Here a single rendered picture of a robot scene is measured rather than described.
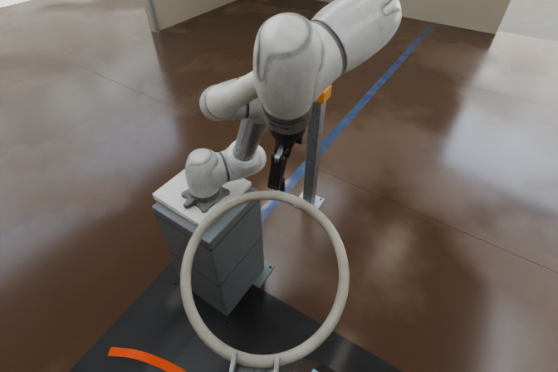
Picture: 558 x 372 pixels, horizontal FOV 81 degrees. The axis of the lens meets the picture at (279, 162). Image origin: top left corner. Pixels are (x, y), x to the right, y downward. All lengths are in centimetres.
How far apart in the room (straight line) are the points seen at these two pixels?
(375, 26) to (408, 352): 200
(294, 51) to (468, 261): 247
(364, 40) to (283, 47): 15
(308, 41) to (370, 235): 228
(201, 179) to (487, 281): 203
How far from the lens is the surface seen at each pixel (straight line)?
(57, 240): 303
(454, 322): 249
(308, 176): 250
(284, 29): 47
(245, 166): 153
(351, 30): 55
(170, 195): 177
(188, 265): 104
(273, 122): 58
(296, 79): 47
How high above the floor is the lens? 208
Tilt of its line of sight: 42 degrees down
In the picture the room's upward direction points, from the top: straight up
